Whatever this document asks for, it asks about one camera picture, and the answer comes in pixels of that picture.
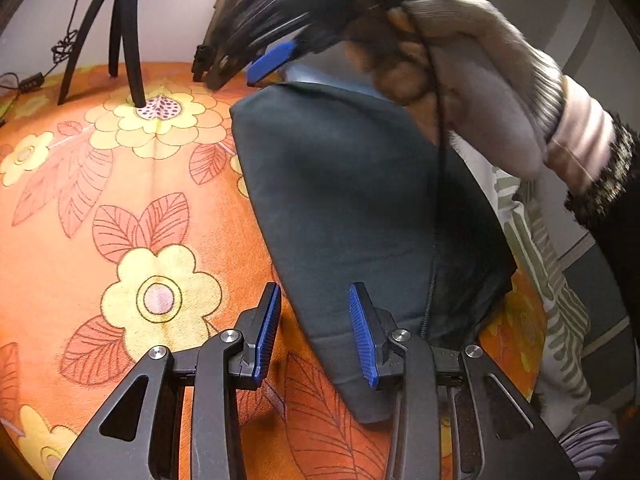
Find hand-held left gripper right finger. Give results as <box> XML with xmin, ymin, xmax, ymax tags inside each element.
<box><xmin>348</xmin><ymin>282</ymin><xmax>581</xmax><ymax>480</ymax></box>

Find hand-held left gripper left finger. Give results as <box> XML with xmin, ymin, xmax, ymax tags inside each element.
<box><xmin>52</xmin><ymin>282</ymin><xmax>283</xmax><ymax>480</ymax></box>

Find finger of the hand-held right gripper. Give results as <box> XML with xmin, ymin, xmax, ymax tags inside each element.
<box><xmin>204</xmin><ymin>5</ymin><xmax>303</xmax><ymax>92</ymax></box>
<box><xmin>246</xmin><ymin>35</ymin><xmax>323</xmax><ymax>86</ymax></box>

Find dark green pants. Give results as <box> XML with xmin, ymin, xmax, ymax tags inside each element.
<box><xmin>230</xmin><ymin>80</ymin><xmax>518</xmax><ymax>425</ymax></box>

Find person's right forearm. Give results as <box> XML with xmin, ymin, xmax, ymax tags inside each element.
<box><xmin>540</xmin><ymin>76</ymin><xmax>640</xmax><ymax>241</ymax></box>

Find person's right hand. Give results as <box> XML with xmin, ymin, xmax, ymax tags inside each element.
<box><xmin>342</xmin><ymin>0</ymin><xmax>568</xmax><ymax>181</ymax></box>

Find black tabletop tripod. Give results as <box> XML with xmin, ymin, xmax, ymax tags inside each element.
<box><xmin>57</xmin><ymin>0</ymin><xmax>147</xmax><ymax>111</ymax></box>

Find orange floral blanket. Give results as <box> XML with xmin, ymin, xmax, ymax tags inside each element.
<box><xmin>0</xmin><ymin>60</ymin><xmax>551</xmax><ymax>480</ymax></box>

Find green striped white towel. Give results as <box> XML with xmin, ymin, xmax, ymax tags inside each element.
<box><xmin>490</xmin><ymin>165</ymin><xmax>593</xmax><ymax>426</ymax></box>

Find lilac striped cloth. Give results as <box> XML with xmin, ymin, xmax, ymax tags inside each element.
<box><xmin>557</xmin><ymin>417</ymin><xmax>623</xmax><ymax>480</ymax></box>

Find black bundled cable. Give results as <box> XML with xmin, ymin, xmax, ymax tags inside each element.
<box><xmin>42</xmin><ymin>0</ymin><xmax>96</xmax><ymax>79</ymax></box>

